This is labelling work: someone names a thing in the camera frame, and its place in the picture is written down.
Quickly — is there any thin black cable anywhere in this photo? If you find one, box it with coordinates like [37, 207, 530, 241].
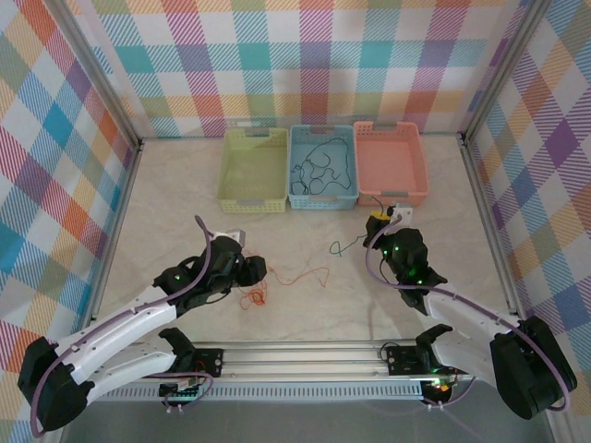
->
[289, 156, 338, 196]
[307, 136, 355, 195]

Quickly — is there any pink plastic basket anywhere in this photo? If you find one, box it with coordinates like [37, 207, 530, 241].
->
[353, 120, 430, 208]

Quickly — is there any aluminium table edge bar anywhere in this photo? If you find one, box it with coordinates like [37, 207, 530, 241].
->
[459, 136, 573, 443]
[39, 140, 144, 443]

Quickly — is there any blue plastic basket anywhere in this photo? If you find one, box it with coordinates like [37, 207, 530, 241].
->
[286, 123, 360, 211]

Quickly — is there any green plastic basket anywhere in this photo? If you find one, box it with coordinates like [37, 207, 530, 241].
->
[216, 127, 291, 216]

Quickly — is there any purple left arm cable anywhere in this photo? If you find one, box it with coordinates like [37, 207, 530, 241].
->
[30, 214, 218, 437]

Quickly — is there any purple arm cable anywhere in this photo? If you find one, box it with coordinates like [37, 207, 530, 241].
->
[30, 214, 218, 437]
[365, 212, 576, 413]

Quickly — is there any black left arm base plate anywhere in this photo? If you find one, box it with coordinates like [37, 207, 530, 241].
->
[140, 348, 225, 380]

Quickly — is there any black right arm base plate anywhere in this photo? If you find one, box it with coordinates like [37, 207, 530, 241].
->
[385, 343, 472, 376]

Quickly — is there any aluminium mounting rail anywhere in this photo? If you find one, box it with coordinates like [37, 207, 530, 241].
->
[91, 340, 558, 383]

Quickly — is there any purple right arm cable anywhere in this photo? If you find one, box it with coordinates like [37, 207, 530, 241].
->
[365, 212, 576, 413]

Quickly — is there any grey slotted cable duct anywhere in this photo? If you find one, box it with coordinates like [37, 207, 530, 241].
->
[87, 380, 426, 402]

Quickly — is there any aluminium frame post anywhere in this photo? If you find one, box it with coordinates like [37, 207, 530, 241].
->
[53, 0, 143, 151]
[460, 0, 555, 145]

